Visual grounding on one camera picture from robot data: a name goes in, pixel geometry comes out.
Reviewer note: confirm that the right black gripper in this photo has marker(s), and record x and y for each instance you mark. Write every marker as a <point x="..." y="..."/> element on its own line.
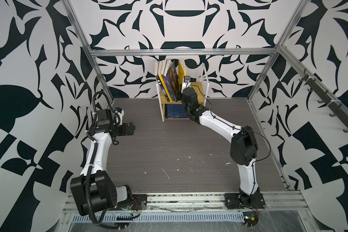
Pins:
<point x="183" y="89"/>

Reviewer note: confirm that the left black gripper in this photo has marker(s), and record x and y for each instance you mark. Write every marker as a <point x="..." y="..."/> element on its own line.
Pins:
<point x="124" y="131"/>

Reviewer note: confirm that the blue book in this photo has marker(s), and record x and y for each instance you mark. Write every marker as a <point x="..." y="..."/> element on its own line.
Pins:
<point x="174" y="111"/>

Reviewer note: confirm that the yellow cartoon book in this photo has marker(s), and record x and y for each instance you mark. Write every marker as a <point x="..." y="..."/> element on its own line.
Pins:
<point x="182" y="72"/>
<point x="162" y="83"/>

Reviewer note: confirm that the dark portrait book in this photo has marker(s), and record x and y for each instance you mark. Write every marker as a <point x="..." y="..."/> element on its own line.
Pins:
<point x="172" y="82"/>
<point x="169" y="75"/>

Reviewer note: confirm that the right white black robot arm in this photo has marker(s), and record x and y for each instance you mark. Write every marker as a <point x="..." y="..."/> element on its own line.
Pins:
<point x="243" y="151"/>

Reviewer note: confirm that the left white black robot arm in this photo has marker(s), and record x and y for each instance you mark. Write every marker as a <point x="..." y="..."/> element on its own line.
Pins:
<point x="93" y="191"/>

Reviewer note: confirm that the black book leaning on shelf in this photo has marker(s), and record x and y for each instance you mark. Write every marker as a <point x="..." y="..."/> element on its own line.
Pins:
<point x="158" y="79"/>

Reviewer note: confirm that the wooden white frame bookshelf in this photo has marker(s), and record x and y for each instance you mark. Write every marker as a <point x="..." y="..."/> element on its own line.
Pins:
<point x="201" y="87"/>

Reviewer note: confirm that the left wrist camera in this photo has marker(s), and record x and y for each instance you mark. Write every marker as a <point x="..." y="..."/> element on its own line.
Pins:
<point x="118" y="116"/>

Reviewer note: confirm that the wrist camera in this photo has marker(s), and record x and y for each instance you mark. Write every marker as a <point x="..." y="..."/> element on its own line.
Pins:
<point x="186" y="82"/>
<point x="118" y="116"/>

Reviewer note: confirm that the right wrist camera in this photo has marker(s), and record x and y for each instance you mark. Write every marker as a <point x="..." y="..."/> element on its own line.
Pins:
<point x="186" y="82"/>

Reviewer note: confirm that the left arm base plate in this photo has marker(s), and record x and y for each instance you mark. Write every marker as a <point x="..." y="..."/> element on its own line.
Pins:
<point x="134" y="202"/>

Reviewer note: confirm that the white slotted cable duct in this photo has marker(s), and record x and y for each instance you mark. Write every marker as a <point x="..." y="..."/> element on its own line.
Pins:
<point x="214" y="216"/>

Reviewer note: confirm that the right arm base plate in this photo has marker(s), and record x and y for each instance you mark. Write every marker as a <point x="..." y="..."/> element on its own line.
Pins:
<point x="242" y="200"/>

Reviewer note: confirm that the wall coat hook rail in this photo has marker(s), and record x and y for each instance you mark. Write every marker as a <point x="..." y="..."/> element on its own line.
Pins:
<point x="326" y="97"/>

